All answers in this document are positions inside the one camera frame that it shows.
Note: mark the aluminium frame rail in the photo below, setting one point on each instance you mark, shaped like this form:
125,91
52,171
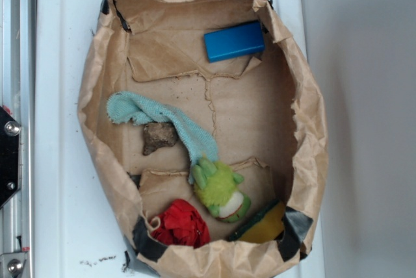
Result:
18,54

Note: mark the brown rock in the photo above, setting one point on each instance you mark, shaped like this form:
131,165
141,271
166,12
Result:
158,135

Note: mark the white plastic bin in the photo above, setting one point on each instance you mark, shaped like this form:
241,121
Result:
75,232

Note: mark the light blue cloth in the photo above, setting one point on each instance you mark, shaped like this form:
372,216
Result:
125,106

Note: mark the black bracket plate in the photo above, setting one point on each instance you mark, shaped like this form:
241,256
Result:
9,157

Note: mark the green plush toy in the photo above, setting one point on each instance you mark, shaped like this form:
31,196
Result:
217,187

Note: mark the brown paper bag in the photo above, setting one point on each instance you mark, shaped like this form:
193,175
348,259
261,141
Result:
265,111

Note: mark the red crumpled paper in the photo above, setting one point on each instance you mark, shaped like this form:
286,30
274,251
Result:
181,224

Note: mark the blue rectangular block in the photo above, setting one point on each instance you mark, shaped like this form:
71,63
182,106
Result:
234,42

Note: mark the yellow green sponge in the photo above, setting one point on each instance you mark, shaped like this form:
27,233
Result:
264,226

